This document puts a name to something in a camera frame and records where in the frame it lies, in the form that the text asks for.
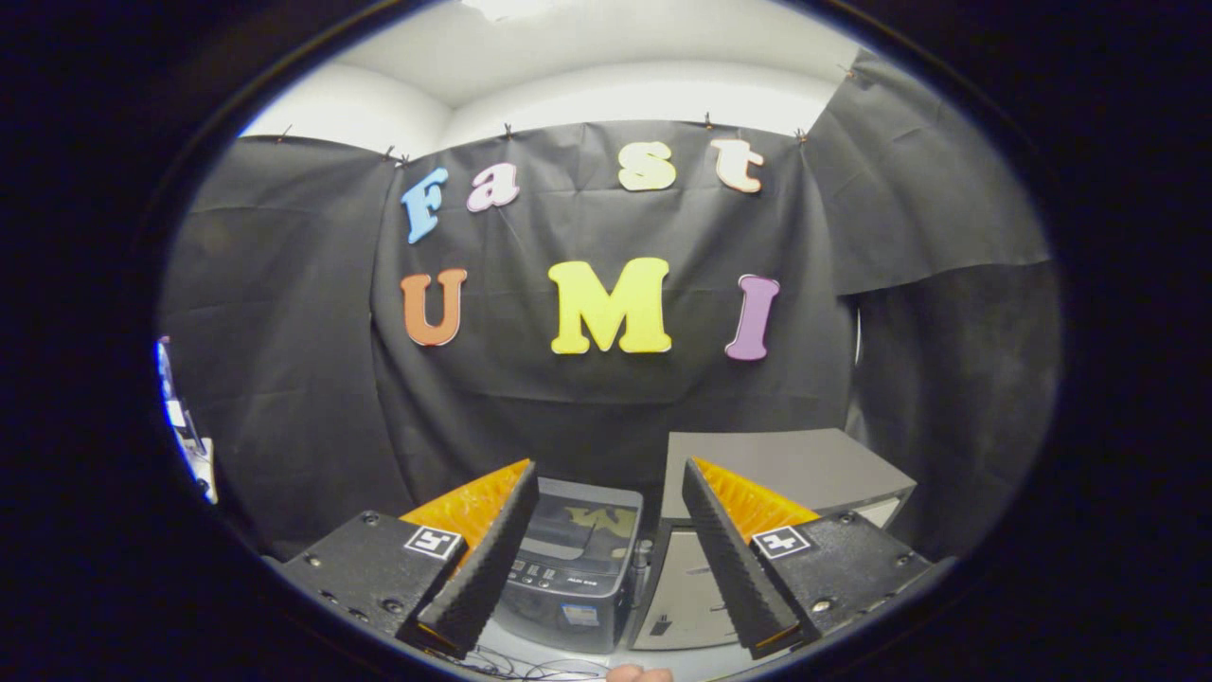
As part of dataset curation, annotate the black backdrop cloth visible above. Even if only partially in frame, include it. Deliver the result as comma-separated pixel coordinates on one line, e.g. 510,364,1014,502
156,47,1061,560

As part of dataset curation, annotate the white and blue equipment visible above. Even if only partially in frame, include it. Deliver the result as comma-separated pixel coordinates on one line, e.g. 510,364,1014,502
156,336,219,505

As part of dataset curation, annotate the grey washing machine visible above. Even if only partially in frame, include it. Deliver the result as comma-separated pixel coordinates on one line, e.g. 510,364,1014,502
492,476,647,655

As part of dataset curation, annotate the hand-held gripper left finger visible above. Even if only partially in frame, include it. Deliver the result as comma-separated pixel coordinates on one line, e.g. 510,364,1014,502
279,459,541,659

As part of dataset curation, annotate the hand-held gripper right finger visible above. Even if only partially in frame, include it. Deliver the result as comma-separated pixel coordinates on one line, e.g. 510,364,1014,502
682,458,934,661

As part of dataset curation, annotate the grey metal cabinet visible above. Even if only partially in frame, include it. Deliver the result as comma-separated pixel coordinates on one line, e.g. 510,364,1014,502
630,428,918,653

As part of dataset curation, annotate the thin black cable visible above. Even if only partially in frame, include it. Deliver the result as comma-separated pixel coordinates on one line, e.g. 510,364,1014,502
453,647,609,681

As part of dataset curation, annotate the dark washing machine lid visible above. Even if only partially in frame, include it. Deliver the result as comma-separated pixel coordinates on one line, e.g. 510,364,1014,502
516,476,645,574

